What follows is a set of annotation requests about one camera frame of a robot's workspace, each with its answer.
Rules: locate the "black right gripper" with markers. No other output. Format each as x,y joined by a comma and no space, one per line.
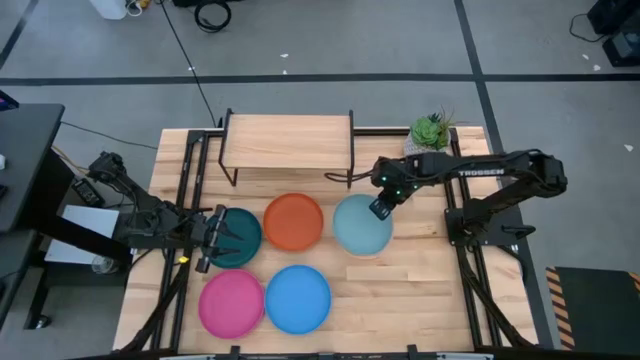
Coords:
400,191

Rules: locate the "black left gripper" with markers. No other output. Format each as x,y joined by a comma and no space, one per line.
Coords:
210,240

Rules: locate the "dark teal plate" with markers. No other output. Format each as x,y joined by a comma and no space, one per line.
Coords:
247,230

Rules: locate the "light teal plate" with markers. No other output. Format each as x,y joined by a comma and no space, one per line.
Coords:
357,227

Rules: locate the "pink plate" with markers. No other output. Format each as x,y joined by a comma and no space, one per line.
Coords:
231,304

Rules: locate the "orange plate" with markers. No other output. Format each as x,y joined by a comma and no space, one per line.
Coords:
293,221

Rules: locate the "blue plate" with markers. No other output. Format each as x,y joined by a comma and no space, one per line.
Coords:
297,299

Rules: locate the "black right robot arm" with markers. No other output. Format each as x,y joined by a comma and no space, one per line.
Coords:
480,170

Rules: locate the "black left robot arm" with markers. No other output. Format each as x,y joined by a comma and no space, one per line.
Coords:
145,205

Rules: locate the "succulent in patterned white pot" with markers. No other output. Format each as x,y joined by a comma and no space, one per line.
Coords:
427,134

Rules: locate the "clear glass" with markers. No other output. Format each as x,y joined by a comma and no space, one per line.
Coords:
104,265

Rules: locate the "white board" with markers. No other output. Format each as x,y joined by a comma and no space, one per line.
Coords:
85,220

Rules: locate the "black power adapter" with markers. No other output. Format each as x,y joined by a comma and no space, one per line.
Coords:
88,192

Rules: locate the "black desk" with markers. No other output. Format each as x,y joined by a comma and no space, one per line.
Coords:
27,160

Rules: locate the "black mat with hazard stripes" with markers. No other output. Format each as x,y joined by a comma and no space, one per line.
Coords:
600,310

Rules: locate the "white container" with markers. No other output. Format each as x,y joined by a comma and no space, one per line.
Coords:
109,7

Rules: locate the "black equipment case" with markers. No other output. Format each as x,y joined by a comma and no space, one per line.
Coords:
620,35

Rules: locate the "black aluminium rig frame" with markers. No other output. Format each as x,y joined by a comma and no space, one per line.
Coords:
190,165

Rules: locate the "wooden shelf with black frame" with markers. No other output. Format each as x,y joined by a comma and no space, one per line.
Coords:
287,142

